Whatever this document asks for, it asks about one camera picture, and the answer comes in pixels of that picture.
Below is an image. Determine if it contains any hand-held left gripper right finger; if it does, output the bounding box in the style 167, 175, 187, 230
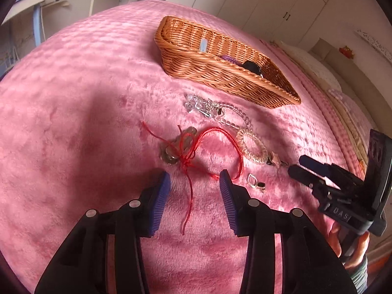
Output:
219, 170, 358, 294

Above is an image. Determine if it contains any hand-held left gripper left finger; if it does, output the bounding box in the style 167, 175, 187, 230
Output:
34, 171, 171, 294

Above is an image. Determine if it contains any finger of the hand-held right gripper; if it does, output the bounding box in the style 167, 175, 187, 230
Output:
299, 155, 348, 181
288, 164, 326, 191

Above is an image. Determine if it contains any red string bracelet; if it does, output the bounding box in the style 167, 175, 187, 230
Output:
142, 121, 244, 236

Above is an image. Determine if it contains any brown wicker basket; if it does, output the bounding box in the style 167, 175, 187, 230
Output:
154, 16, 302, 110

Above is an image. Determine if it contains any person's right forearm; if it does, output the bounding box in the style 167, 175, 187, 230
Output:
349, 256, 368, 293

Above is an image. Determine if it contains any person's right hand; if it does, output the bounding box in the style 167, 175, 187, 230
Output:
329, 222, 371, 269

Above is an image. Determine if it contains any pink star hair clip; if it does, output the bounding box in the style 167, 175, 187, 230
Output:
266, 152, 290, 169

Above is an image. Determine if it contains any silver earring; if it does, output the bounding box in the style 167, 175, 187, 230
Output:
246, 173, 266, 193

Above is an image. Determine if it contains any pink pillow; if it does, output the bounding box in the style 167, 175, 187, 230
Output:
327, 88, 379, 131

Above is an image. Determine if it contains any white pillow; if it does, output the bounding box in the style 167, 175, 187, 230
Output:
274, 39, 344, 94

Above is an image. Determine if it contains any black hair accessory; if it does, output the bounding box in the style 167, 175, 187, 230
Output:
242, 60, 264, 78

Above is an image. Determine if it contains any pink plush blanket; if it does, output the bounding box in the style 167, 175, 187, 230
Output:
0, 0, 369, 294

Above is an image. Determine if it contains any white wardrobe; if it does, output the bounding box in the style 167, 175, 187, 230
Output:
166, 0, 338, 52

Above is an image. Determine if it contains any white desk with blue legs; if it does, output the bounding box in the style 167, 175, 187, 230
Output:
0, 0, 74, 47

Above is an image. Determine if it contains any clear bead ring bracelet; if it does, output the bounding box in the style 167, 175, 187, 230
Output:
236, 129, 267, 162

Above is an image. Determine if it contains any clear crystal bracelet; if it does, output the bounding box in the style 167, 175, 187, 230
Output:
184, 93, 225, 120

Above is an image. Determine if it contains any red wall ornament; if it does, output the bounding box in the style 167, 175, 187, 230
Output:
338, 45, 356, 59

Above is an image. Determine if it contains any purple hair tie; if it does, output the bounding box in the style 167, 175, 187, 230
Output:
220, 54, 243, 66

